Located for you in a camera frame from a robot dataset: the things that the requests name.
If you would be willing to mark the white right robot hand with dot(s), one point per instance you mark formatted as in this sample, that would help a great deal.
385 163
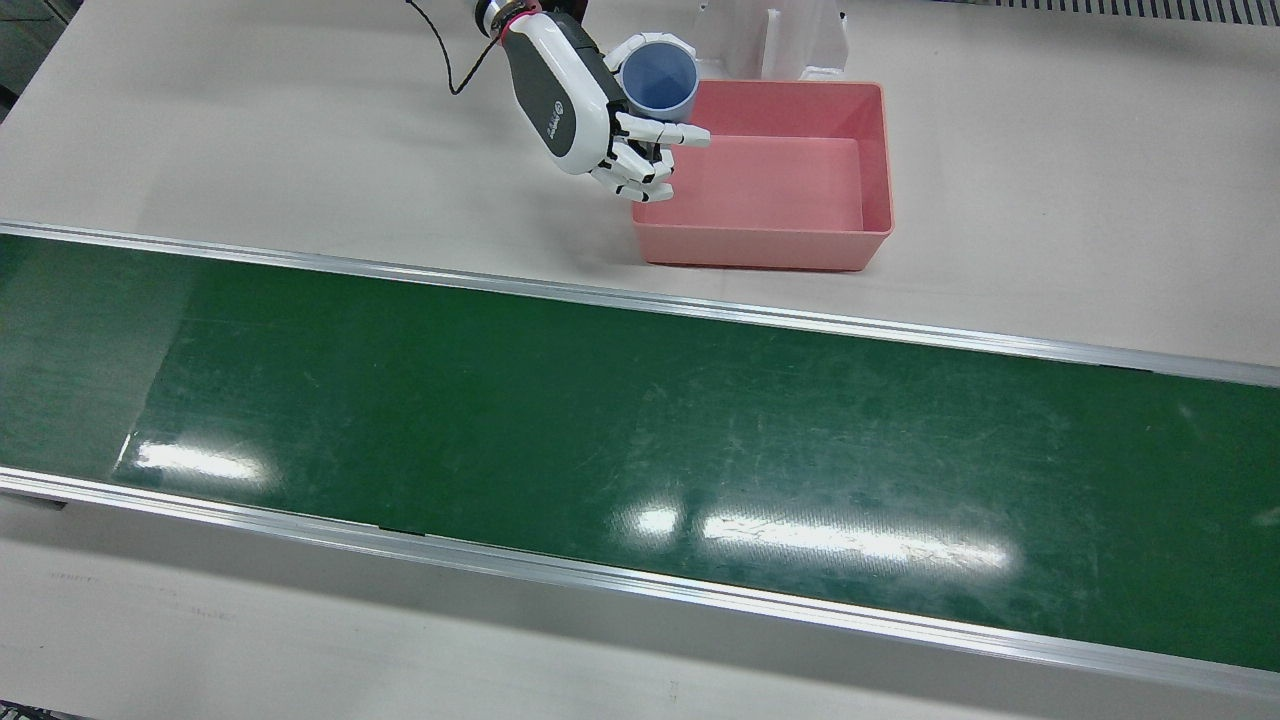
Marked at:
560 100

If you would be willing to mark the blue cup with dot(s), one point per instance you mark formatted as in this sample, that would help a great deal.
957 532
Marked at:
655 85

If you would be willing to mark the white arm base stand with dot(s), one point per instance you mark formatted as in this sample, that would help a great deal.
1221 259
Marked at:
800 40

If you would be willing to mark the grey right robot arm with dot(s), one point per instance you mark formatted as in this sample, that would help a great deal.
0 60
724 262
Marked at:
495 12

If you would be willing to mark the pink plastic box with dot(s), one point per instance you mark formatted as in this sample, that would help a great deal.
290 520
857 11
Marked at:
780 190

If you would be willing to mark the green conveyor belt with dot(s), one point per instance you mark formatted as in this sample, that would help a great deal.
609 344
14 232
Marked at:
600 430

